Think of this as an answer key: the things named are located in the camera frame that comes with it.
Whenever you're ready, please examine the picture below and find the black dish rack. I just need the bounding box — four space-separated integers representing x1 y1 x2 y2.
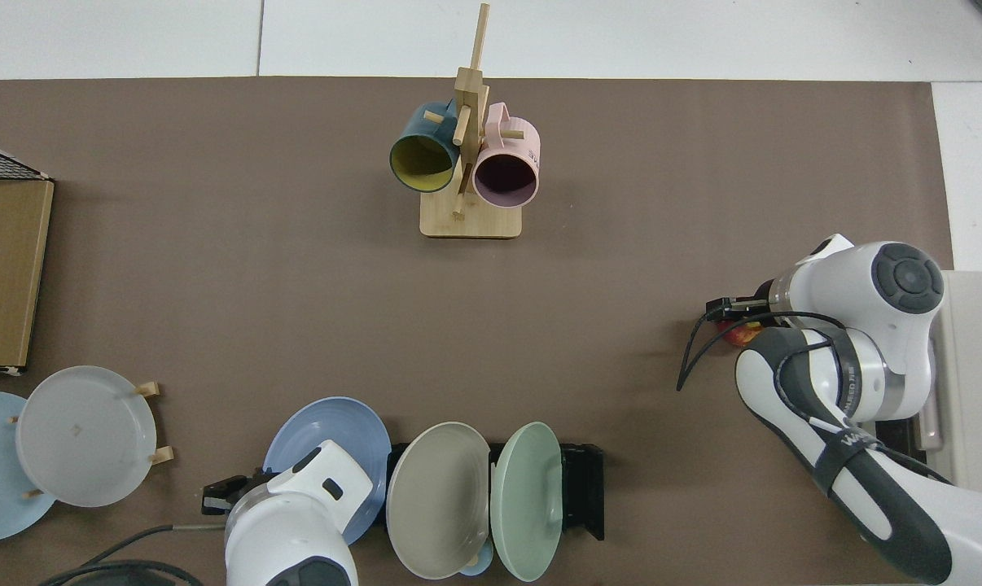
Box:
387 442 605 542

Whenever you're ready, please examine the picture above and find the wire basket with wooden floor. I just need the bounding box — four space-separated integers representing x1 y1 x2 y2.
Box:
0 140 55 377

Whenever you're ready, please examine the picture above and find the pale toaster oven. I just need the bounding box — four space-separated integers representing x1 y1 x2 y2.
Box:
874 271 982 489

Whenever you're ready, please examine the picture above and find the small blue round thing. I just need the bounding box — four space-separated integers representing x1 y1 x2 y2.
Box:
458 537 494 577

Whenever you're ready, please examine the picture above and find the green plate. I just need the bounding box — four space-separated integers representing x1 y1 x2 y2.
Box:
489 422 563 583

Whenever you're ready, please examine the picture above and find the brown table cloth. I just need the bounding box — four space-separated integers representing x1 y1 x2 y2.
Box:
0 77 954 586

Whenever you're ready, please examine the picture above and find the white plate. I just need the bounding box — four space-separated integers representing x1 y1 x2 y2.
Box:
15 365 158 509

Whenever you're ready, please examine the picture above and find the dark teal cup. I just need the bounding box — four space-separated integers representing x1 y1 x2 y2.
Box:
389 100 459 195

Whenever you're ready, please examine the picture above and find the pink cup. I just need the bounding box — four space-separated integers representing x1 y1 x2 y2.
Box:
471 102 541 209

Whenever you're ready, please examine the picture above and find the beige plate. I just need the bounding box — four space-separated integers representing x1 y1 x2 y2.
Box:
385 422 492 580

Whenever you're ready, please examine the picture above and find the wooden cup stand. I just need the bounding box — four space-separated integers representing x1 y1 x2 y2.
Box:
419 2 523 240

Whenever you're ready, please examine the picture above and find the wooden peg plate rack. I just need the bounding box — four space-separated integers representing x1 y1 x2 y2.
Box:
7 381 174 499

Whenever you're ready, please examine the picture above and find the red yellow apple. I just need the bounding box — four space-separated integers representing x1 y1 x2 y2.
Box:
719 320 765 349

